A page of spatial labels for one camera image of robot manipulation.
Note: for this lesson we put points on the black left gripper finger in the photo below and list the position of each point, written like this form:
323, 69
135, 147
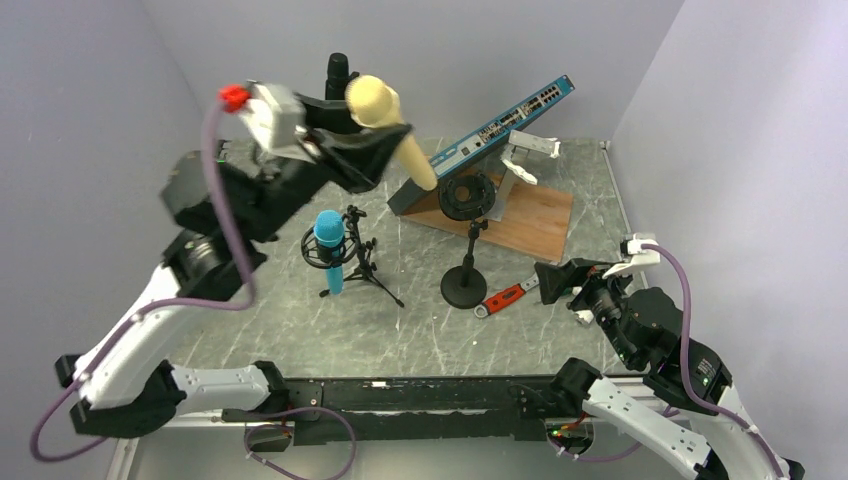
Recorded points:
356, 162
330, 115

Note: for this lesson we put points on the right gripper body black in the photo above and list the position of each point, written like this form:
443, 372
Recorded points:
604, 297

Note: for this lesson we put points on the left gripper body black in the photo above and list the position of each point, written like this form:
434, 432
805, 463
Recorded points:
289, 187

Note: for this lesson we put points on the cream yellow microphone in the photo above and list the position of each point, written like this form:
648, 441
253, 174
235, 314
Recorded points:
374, 104

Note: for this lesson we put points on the blue microphone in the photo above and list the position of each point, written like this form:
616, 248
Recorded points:
329, 233

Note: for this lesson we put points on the black tripod shock mount stand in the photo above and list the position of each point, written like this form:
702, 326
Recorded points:
356, 258

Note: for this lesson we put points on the black shock mount desk stand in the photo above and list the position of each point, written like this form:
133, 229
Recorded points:
466, 198

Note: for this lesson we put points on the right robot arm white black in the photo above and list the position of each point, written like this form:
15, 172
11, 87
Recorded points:
645, 329

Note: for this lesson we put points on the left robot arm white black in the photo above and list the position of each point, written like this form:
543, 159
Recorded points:
126, 385

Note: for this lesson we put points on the black microphone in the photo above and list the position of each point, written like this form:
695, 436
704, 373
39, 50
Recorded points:
338, 76

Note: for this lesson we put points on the white small plug part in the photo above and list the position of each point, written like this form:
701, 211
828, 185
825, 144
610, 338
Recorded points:
585, 317

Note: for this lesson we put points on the wooden board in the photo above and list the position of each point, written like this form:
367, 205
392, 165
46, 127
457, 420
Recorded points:
535, 220

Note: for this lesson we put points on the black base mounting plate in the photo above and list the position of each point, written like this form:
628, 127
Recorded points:
523, 408

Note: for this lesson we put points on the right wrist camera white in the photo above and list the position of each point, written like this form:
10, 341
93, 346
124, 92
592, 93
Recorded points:
635, 257

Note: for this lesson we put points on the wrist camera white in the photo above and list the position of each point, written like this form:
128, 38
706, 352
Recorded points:
635, 257
272, 115

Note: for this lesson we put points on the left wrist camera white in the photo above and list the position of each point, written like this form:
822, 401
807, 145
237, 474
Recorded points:
272, 115

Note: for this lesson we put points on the blue network switch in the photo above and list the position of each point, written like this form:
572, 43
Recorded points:
475, 146

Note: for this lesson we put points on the red handled adjustable wrench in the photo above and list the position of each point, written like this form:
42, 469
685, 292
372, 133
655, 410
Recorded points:
503, 299

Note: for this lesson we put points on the white metal bracket stand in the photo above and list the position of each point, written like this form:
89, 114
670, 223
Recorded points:
520, 147

